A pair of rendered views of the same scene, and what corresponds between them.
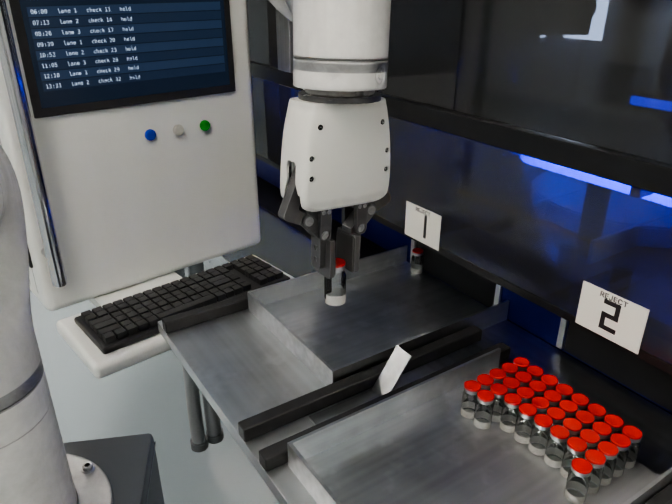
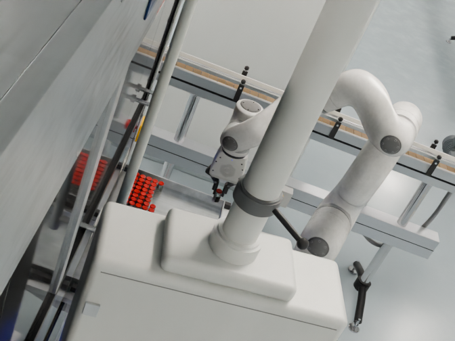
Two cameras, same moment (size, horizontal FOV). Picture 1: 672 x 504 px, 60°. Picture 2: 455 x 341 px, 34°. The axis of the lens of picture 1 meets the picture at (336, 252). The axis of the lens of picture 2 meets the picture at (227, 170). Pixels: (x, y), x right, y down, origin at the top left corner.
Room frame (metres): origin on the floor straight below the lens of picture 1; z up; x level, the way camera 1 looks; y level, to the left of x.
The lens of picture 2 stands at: (2.20, 0.87, 2.48)
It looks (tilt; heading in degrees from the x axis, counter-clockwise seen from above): 34 degrees down; 208
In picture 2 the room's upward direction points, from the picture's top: 24 degrees clockwise
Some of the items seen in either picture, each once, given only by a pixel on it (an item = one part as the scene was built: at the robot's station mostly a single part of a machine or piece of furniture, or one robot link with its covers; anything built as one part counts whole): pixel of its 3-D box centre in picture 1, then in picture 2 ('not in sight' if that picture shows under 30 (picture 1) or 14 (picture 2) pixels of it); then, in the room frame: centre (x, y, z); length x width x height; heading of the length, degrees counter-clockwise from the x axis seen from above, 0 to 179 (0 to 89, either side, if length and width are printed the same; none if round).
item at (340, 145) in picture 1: (338, 144); (229, 162); (0.54, 0.00, 1.25); 0.10 x 0.07 x 0.11; 123
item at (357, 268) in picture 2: not in sight; (358, 289); (-0.91, 0.23, 0.07); 0.50 x 0.08 x 0.14; 33
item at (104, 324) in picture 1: (188, 295); not in sight; (1.01, 0.29, 0.82); 0.40 x 0.14 x 0.02; 132
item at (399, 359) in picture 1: (361, 386); not in sight; (0.61, -0.03, 0.91); 0.14 x 0.03 x 0.06; 123
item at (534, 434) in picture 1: (532, 429); (148, 198); (0.54, -0.23, 0.90); 0.18 x 0.02 x 0.05; 33
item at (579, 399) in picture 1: (569, 408); (129, 191); (0.57, -0.29, 0.90); 0.18 x 0.02 x 0.05; 33
